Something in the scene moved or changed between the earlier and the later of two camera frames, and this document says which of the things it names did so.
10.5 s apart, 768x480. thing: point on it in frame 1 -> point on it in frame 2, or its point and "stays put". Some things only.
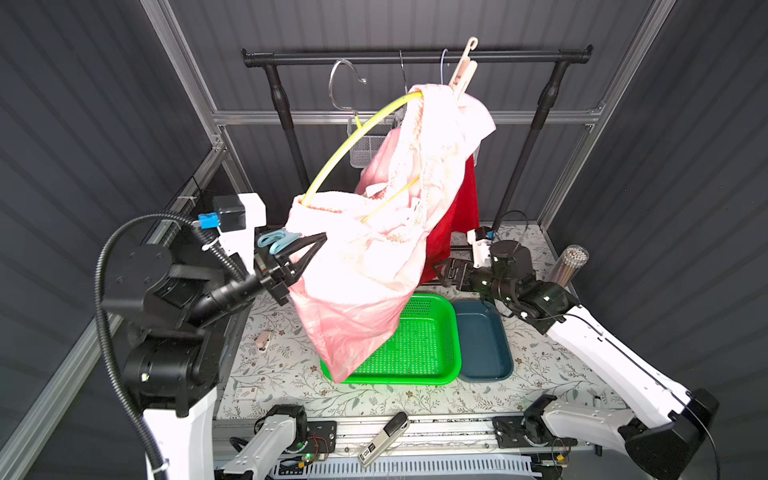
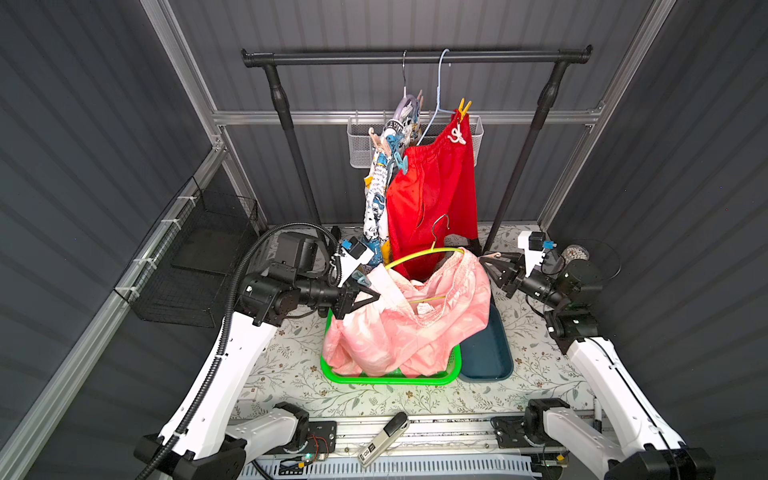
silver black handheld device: x=395 y=427 stays put
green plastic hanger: x=341 y=141 -> x=432 y=249
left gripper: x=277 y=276 -> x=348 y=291
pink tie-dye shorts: x=353 y=254 -> x=431 y=303
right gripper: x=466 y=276 -> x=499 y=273
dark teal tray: x=486 y=354 stays put
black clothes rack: x=562 y=56 stays put
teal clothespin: x=277 y=239 -> x=361 y=278
